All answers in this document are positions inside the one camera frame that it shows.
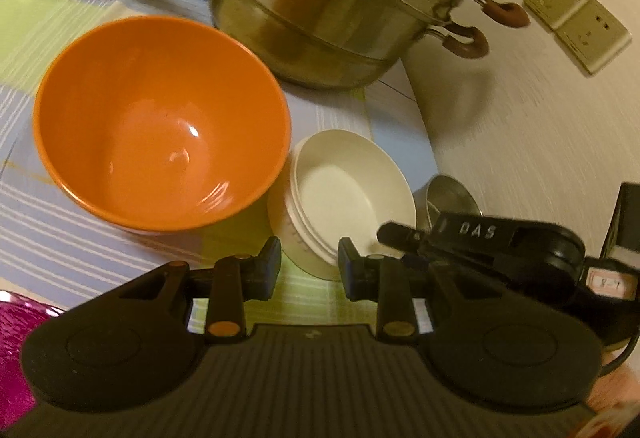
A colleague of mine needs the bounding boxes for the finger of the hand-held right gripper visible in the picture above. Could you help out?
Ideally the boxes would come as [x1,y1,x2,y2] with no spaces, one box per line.
[377,213,521,265]

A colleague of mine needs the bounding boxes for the stainless steel steamer pot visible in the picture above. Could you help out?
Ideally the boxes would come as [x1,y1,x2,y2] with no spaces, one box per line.
[207,0,531,92]

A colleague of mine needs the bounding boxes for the small stainless steel bowl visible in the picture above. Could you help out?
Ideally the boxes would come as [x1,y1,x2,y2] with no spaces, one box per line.
[424,175,483,233]

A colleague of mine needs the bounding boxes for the orange plastic bowl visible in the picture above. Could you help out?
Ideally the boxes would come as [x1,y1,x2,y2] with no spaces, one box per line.
[32,16,293,234]

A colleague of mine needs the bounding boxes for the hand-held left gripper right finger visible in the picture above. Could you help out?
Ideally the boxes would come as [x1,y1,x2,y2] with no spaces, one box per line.
[338,238,501,346]

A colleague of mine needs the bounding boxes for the large pink glass plate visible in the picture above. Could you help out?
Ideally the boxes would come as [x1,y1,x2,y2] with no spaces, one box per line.
[0,291,67,438]

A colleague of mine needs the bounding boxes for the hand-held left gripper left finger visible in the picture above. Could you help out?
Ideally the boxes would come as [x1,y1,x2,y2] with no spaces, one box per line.
[115,237,282,345]

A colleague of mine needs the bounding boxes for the cream plastic bowl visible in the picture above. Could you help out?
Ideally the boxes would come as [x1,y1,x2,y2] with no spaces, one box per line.
[267,129,418,281]

